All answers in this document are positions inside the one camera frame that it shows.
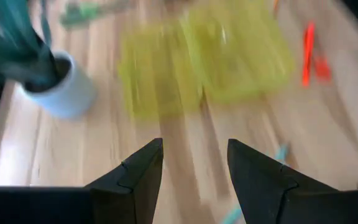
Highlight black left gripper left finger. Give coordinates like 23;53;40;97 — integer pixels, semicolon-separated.
84;138;164;224

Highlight green-handled scissors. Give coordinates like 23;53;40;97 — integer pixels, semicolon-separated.
59;0;131;29

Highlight teal pen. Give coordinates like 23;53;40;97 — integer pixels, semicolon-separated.
221;142;290;224

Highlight red eraser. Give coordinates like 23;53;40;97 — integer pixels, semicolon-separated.
314;55;333;83

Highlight white plant pot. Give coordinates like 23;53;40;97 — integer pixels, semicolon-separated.
20;51;98;121

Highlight green snake plant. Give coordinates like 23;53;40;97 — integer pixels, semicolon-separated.
0;0;62;91

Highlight translucent yellow-green pencil case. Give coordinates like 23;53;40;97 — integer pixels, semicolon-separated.
116;0;296;121

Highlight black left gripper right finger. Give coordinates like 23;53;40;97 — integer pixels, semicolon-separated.
227;138;341;224

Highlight orange pen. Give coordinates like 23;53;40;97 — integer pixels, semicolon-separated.
301;21;317;88

